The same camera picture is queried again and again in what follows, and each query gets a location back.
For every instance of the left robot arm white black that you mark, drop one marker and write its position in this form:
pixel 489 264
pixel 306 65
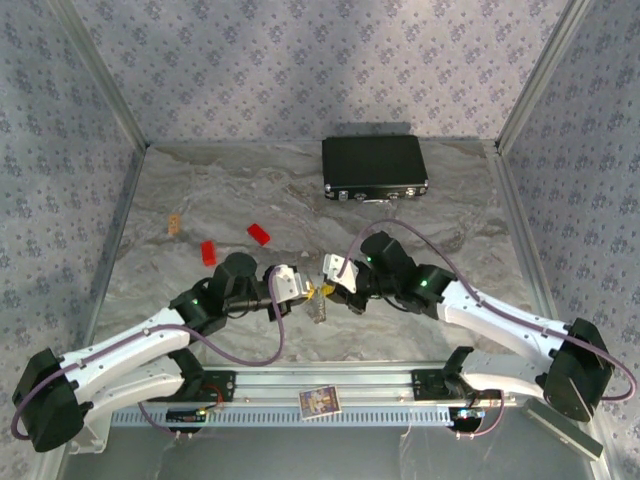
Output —
pixel 125 345

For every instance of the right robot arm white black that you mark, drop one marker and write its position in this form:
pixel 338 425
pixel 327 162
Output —
pixel 505 320

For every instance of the red key tag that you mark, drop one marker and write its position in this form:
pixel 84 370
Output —
pixel 259 234
pixel 208 253

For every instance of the black case with metal latches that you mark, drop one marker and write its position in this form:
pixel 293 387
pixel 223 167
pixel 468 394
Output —
pixel 372 162

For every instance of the colourful picture card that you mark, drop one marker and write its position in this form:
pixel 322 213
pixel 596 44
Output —
pixel 320 399

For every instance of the left black electronics board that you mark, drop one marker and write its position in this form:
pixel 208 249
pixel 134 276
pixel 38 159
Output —
pixel 185 415

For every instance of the right electronics board with lights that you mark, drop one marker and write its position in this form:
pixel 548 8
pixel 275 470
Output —
pixel 467 414

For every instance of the grey metal bar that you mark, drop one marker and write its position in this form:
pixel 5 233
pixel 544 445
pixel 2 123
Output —
pixel 565 431

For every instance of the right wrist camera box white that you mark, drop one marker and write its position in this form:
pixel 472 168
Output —
pixel 341 272

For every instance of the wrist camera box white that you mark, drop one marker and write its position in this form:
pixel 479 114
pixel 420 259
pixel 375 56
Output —
pixel 341 272
pixel 290 284

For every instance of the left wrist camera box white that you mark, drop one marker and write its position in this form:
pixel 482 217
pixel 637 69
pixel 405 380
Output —
pixel 290 284

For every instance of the aluminium mounting rail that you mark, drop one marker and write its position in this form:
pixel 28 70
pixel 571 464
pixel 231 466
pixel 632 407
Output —
pixel 325 377

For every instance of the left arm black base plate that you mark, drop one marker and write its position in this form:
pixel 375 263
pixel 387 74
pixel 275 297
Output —
pixel 220 387

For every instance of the aluminium table side rail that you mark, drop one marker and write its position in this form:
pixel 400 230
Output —
pixel 515 200
pixel 119 225

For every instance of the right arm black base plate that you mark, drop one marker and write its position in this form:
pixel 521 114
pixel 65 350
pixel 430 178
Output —
pixel 425 387

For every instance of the grey plastic bracket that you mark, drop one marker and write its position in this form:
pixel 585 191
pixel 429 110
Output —
pixel 97 436

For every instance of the aluminium frame upright post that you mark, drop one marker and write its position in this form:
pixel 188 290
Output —
pixel 539 75
pixel 105 75

